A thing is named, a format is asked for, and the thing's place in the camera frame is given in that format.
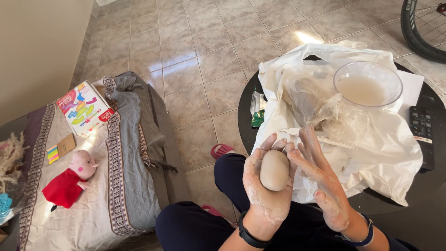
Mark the person's right hand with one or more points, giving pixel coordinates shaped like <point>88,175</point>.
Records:
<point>331,195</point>

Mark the person's left hand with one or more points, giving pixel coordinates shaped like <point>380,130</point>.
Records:
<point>268,202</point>

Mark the smooth grey clay ball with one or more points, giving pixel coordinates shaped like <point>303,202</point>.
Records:
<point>274,170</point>

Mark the black wristband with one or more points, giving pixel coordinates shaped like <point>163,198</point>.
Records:
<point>248,237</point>

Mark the clay-smeared wooden stick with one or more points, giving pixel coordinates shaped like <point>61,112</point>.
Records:
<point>334,142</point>

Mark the pink slipper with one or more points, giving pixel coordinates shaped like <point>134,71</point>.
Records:
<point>221,150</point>
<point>214,211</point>

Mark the white plastic bag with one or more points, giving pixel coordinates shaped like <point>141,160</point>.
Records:
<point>386,160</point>

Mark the crumpled clear plastic wrap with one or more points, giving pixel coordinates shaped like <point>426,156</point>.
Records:
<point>348,125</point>

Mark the person's dark blue trousers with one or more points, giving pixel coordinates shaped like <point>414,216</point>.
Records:
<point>195,226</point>

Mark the green and white packet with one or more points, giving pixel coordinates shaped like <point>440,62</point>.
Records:
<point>257,115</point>

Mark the round black table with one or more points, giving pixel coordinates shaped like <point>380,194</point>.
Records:
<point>432,188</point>

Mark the clay lump in clear plastic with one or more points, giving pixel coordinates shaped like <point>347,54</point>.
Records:
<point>306,96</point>

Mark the black remote control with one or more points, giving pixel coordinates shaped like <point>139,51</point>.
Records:
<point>422,132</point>

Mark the clear bowl of cloudy water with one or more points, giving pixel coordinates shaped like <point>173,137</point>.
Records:
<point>366,89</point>

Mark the grey sofa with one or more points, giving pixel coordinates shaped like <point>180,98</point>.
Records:
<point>167,139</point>

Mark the white paper sheet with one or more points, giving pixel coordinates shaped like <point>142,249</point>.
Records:
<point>411,90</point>

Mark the patterned grey and cream blanket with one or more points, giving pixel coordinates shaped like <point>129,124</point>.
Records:
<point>129,139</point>

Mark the black bicycle wheel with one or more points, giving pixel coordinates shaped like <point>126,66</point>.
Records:
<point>413,35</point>

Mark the pink pig plush toy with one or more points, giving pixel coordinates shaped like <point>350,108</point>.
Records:
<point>66,186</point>

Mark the colourful game box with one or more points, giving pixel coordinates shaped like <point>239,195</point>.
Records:
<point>85,109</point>

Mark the brown cardboard notepad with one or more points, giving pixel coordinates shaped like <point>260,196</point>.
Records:
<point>67,144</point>

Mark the colourful sticky notes pad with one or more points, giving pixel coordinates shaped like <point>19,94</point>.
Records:
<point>53,154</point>

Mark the blue crochet piece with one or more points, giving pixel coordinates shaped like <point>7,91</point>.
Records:
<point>5,203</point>

